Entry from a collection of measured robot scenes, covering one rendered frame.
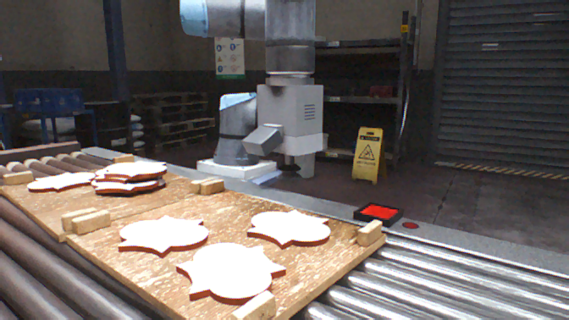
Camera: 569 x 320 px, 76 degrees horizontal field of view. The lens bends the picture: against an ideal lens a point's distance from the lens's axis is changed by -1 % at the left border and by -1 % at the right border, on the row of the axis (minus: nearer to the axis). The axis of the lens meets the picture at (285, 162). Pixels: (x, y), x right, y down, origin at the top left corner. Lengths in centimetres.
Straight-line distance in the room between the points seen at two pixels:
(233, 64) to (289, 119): 596
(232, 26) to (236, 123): 56
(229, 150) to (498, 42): 431
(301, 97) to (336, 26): 508
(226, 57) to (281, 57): 603
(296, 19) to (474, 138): 472
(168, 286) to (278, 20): 39
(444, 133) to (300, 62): 471
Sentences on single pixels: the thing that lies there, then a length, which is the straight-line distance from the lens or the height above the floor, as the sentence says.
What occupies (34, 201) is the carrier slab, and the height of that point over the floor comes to 94.
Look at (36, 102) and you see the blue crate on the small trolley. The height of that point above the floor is 95.
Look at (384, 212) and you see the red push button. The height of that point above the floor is 93.
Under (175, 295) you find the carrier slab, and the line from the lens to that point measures 50.
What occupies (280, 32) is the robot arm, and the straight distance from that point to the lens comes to 56.
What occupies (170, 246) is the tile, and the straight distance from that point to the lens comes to 60.
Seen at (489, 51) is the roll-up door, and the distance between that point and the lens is 514.
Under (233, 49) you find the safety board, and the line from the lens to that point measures 650.
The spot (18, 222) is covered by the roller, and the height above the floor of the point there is 91.
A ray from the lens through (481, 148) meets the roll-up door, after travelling 521.
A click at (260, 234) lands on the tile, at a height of 94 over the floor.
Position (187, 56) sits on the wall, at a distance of 717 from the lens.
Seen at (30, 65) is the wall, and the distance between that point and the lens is 598.
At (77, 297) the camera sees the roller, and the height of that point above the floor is 91.
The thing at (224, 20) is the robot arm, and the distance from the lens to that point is 67.
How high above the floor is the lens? 120
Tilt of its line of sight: 14 degrees down
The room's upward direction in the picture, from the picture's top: straight up
